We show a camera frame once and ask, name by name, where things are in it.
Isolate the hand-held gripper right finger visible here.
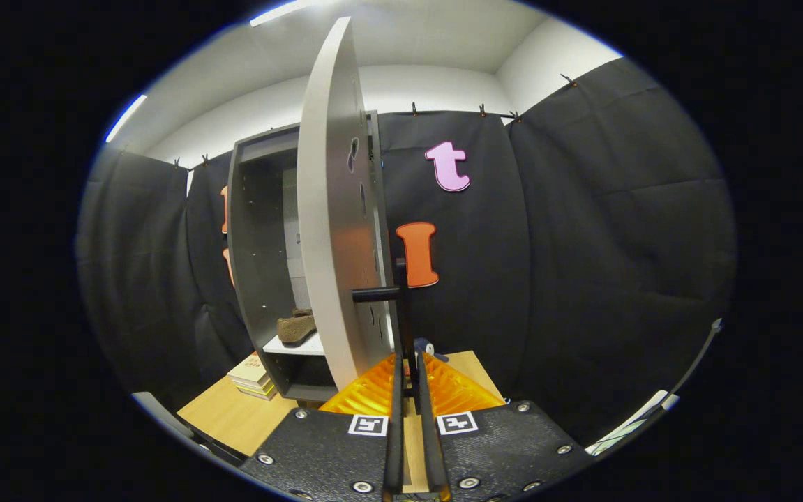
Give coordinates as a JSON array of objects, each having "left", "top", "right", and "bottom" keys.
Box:
[{"left": 414, "top": 352, "right": 594, "bottom": 502}]

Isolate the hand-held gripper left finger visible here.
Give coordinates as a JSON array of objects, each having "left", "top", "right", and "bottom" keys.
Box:
[{"left": 241, "top": 353, "right": 406, "bottom": 502}]

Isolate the brown fuzzy shoe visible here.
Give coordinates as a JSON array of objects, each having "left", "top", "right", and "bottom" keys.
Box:
[{"left": 277, "top": 309, "right": 317, "bottom": 344}]

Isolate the grey shoe cabinet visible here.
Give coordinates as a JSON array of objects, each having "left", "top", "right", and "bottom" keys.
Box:
[{"left": 227, "top": 112, "right": 395, "bottom": 404}]

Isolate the plush penguin toy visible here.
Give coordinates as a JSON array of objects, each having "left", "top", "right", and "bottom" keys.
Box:
[{"left": 413, "top": 338, "right": 449, "bottom": 363}]

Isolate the stack of books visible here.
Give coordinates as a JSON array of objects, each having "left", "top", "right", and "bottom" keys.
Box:
[{"left": 227, "top": 352, "right": 280, "bottom": 402}]

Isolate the black backdrop cloth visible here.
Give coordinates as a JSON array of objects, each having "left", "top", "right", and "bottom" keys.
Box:
[{"left": 77, "top": 57, "right": 738, "bottom": 447}]

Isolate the row of black cloth clips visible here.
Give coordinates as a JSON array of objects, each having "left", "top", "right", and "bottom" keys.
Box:
[{"left": 174, "top": 73, "right": 576, "bottom": 172}]

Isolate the short ceiling light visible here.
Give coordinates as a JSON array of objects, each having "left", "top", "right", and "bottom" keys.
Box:
[{"left": 105, "top": 94, "right": 148, "bottom": 144}]

